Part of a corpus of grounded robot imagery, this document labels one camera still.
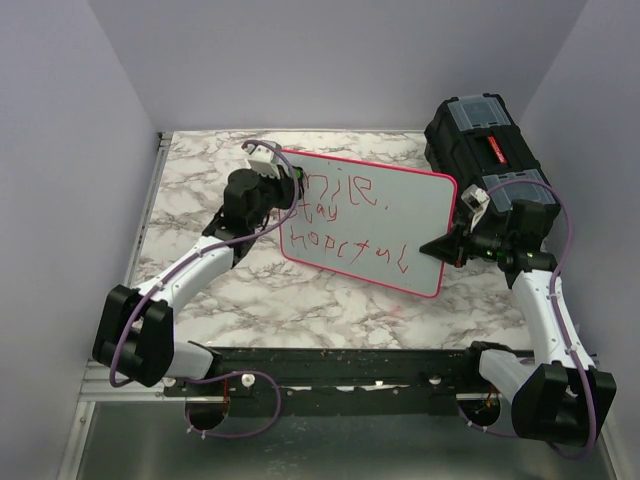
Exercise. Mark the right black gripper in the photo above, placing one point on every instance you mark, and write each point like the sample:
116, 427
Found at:
451, 247

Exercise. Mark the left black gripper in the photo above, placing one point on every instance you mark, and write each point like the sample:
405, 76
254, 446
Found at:
285, 187

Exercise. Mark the pink framed whiteboard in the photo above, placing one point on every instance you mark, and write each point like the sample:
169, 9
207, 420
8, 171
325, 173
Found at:
368, 220

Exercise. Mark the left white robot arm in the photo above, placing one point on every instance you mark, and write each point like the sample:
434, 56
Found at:
135, 338

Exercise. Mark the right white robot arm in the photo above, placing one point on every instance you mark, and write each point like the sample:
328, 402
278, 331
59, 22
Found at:
562, 398

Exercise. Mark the black plastic toolbox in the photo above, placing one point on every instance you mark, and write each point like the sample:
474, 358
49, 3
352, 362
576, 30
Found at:
475, 140

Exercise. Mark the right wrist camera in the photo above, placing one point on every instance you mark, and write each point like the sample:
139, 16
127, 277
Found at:
477, 200

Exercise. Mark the aluminium side rail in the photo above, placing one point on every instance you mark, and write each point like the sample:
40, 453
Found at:
164, 142

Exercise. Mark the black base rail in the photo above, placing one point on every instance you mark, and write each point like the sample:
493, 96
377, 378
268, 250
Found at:
264, 382

